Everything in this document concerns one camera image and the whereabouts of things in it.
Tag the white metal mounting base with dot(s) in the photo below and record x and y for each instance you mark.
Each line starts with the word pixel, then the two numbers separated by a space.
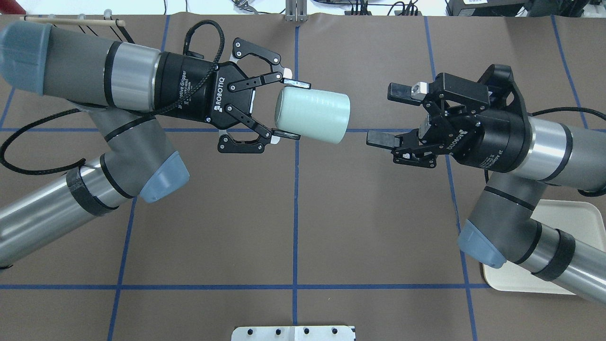
pixel 295 333

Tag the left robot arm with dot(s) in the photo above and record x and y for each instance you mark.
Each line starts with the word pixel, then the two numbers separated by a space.
pixel 123 88

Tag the grey metal bracket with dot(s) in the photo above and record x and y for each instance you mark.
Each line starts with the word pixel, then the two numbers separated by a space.
pixel 296 11

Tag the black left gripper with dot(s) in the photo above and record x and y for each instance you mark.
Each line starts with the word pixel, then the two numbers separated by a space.
pixel 189 87

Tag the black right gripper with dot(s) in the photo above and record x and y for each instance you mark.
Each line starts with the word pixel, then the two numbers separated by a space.
pixel 492 138

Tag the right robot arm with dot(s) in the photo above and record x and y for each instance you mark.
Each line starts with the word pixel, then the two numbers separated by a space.
pixel 501 228

